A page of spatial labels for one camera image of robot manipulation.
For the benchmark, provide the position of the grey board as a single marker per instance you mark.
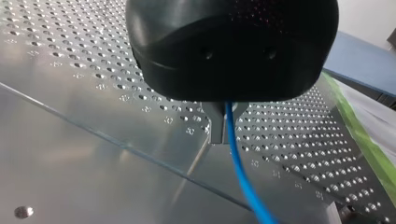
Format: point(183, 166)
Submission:
point(361, 62)

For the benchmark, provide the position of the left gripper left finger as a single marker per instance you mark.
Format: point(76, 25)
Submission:
point(217, 124)

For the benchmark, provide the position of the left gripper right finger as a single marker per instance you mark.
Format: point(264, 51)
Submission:
point(239, 109)

